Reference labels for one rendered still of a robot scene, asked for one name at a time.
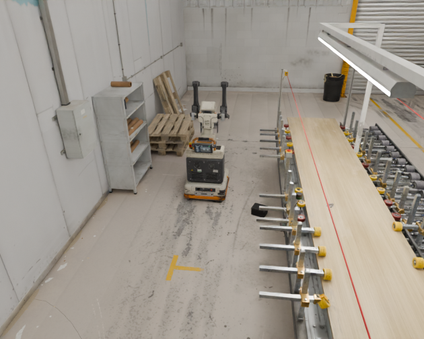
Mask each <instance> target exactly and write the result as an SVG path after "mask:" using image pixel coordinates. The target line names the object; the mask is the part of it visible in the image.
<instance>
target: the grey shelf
mask: <svg viewBox="0 0 424 339"><path fill-rule="evenodd" d="M131 83H132V87H111V85H110V86H108V87H107V88H105V89H103V90H102V91H100V92H99V93H97V94H96V95H94V96H92V99H93V104H94V110H95V115H96V122H97V125H98V132H99V136H100V143H101V148H102V154H103V158H104V165H105V169H106V176H107V180H108V187H109V193H112V190H111V188H113V189H125V190H133V191H134V194H137V189H136V187H137V184H138V183H139V180H140V179H141V178H142V177H143V176H144V174H145V172H146V171H147V170H148V168H149V166H150V169H153V167H152V162H151V149H150V143H149V131H148V125H147V113H146V107H145V94H144V88H143V82H133V81H132V82H131ZM141 90H142V92H141ZM142 96H143V98H142ZM125 97H127V98H128V99H129V100H128V102H127V103H126V106H127V109H125V102H124V98H125ZM120 103H121V104H120ZM143 108H144V109H143ZM144 114H145V115H144ZM136 117H137V118H138V119H139V120H140V119H141V120H143V124H142V125H141V126H140V127H139V128H138V129H137V130H136V131H135V132H133V133H132V134H131V135H130V136H129V131H128V130H127V129H128V126H127V119H128V118H131V119H132V120H133V119H134V118H136ZM123 121H124V123H123ZM124 126H125V127H124ZM145 126H146V128H145ZM146 131H147V134H146ZM125 135H126V137H125ZM136 140H139V144H138V145H137V147H136V148H135V150H134V151H133V152H132V153H131V145H130V142H131V141H132V142H135V141H136ZM127 149H128V150H127ZM148 150H149V151H148ZM128 154H129V155H128Z"/></svg>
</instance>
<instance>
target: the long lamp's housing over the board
mask: <svg viewBox="0 0 424 339"><path fill-rule="evenodd" d="M319 38H320V39H321V40H323V41H324V42H325V43H327V44H328V45H329V46H330V47H332V48H333V49H335V50H336V51H337V52H338V53H339V54H341V55H342V56H343V57H345V58H346V59H347V60H348V61H350V62H351V63H353V64H354V65H355V66H356V67H357V68H359V69H360V70H362V71H363V72H364V73H365V74H366V75H368V76H369V77H371V78H372V79H373V80H374V81H376V82H377V83H378V84H380V85H381V86H382V87H383V88H384V89H386V90H387V91H389V92H390V96H389V98H414V96H415V94H416V91H417V88H416V86H415V85H414V84H413V83H411V82H410V81H407V80H406V79H404V78H403V77H401V76H400V75H397V74H396V73H394V72H393V71H391V70H390V69H389V70H383V67H384V66H383V65H381V64H379V63H377V62H376V61H374V60H373V59H371V58H369V57H368V56H366V55H364V54H363V53H361V52H359V51H358V50H355V49H354V48H352V47H347V44H345V43H344V42H342V41H341V40H339V39H338V38H335V37H334V36H332V35H328V32H320V33H319V35H318V40H319Z"/></svg>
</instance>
